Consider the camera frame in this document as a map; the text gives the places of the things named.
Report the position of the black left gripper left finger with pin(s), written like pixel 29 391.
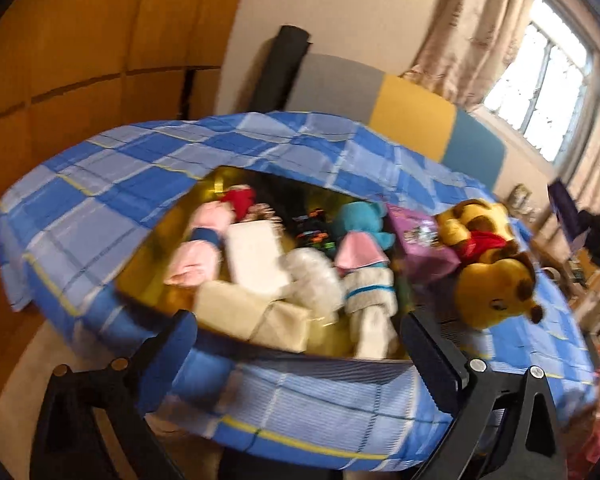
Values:
pixel 68 443

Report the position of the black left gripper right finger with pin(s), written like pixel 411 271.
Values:
pixel 504 425

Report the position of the cream cloth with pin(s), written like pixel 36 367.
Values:
pixel 236 312

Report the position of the pink towel blue band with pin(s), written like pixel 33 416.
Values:
pixel 197 259

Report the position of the teal plush bear pink dress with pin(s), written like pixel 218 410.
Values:
pixel 362 242

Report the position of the white fluffy plush ball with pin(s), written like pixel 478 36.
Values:
pixel 314 283

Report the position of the white foam block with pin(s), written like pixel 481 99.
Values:
pixel 254 258

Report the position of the black wig with beads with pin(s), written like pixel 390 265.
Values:
pixel 301 210

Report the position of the beige satin scrunchie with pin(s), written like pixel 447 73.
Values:
pixel 261 211

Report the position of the small red plush doll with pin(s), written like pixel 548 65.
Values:
pixel 240 198

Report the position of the white socks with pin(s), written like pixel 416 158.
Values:
pixel 370 304

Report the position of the yellow brown plush dog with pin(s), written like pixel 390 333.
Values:
pixel 496 279

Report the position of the wooden side desk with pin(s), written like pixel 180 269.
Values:
pixel 566 242

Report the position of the purple cardboard box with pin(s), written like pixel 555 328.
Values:
pixel 422 255

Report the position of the gold metal tin tray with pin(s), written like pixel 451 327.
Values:
pixel 141 279

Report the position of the grey yellow blue headboard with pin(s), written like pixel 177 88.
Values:
pixel 401 111

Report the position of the window with metal bars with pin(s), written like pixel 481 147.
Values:
pixel 541 94

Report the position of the wooden wardrobe panels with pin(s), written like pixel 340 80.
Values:
pixel 72 68

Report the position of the beige floral curtain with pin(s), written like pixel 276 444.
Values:
pixel 469 48

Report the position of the black rolled mat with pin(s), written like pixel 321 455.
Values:
pixel 280 68

